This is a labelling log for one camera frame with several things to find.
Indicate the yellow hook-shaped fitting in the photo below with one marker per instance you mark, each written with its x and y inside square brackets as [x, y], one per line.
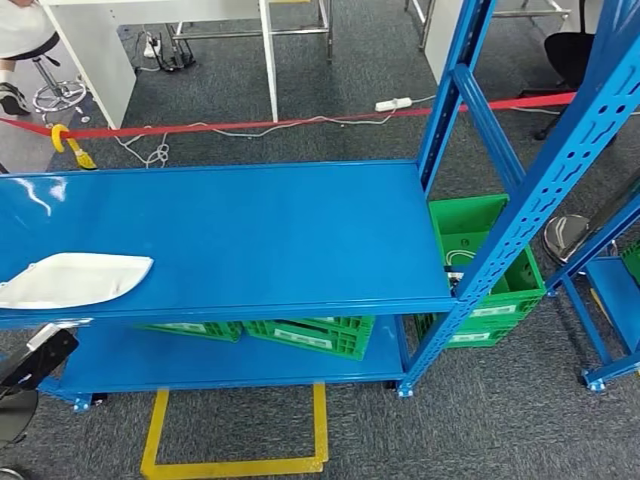
[57, 136]

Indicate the black office chair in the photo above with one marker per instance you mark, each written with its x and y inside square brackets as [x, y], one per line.
[567, 60]

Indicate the yellow floor tape line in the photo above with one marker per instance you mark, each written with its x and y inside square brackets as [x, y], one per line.
[598, 301]

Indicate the white desk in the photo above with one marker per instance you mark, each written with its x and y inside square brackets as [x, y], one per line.
[95, 66]

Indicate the black stool chrome base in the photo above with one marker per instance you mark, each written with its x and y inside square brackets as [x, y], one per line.
[30, 48]

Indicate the steel frame table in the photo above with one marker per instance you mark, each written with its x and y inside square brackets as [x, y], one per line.
[329, 33]
[530, 12]

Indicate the person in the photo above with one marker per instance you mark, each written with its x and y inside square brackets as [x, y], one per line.
[20, 26]

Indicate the blue metal shelf rack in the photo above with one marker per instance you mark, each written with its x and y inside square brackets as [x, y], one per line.
[250, 232]
[610, 298]

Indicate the red barrier tape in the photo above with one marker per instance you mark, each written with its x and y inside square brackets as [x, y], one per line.
[525, 102]

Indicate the open green plastic crate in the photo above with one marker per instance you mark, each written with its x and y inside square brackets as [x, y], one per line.
[465, 218]

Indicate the white desk panel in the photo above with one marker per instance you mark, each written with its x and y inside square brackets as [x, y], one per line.
[440, 40]

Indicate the white curved plastic part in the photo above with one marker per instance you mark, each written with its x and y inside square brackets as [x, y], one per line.
[75, 281]

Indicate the white power strip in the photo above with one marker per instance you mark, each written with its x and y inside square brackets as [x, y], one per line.
[392, 104]
[150, 48]

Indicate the yellow floor tape square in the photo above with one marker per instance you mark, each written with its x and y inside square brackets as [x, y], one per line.
[320, 424]

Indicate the black round-base stand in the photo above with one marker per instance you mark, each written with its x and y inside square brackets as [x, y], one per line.
[15, 417]

